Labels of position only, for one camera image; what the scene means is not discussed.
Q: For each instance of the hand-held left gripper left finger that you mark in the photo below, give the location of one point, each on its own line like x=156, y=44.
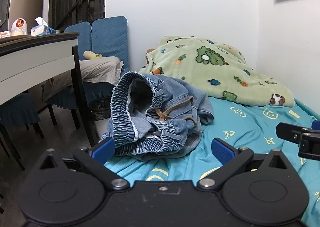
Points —
x=103, y=149

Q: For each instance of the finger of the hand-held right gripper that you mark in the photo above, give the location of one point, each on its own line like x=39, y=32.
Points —
x=317, y=125
x=310, y=142

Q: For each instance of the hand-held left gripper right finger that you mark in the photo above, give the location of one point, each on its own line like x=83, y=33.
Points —
x=221, y=150

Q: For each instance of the blue denim jeans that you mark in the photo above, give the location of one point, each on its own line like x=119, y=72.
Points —
x=175, y=97

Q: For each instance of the teal printed bed sheet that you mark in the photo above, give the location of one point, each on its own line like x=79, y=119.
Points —
x=245, y=127

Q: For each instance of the black trash bin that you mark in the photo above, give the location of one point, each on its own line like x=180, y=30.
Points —
x=100, y=109

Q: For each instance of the green printed fleece blanket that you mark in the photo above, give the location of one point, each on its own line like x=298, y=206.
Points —
x=212, y=74

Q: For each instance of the beige cloth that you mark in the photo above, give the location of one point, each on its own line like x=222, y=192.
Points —
x=97, y=69

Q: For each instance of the yellow toy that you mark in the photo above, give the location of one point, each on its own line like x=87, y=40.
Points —
x=91, y=55

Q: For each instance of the blue-covered chair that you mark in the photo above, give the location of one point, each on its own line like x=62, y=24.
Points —
x=15, y=112
x=110, y=39
x=77, y=39

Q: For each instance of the white table with dark top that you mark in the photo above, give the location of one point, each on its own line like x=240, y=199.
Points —
x=37, y=52

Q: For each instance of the blue tissue box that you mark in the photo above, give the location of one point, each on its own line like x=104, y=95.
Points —
x=41, y=30

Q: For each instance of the white bag with face picture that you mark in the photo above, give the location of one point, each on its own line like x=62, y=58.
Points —
x=19, y=27

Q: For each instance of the white packet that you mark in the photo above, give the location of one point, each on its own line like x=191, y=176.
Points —
x=5, y=34

